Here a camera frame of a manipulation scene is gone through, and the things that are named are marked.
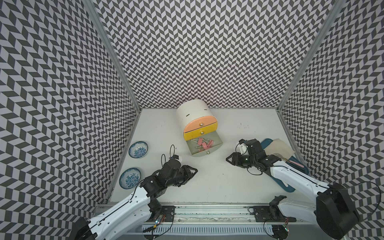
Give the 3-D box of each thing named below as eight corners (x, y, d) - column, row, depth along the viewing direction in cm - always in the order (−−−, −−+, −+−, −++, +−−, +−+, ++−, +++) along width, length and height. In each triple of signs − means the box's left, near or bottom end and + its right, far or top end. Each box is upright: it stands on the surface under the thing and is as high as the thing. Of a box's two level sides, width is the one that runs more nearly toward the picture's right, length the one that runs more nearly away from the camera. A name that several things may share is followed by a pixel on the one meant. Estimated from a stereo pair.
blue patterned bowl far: (128, 158, 93) (126, 156, 90) (133, 144, 100) (131, 141, 96) (146, 158, 93) (144, 156, 90) (149, 144, 100) (148, 141, 96)
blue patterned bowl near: (120, 189, 82) (116, 186, 79) (126, 171, 89) (122, 167, 85) (138, 189, 82) (135, 186, 79) (142, 171, 89) (140, 167, 85)
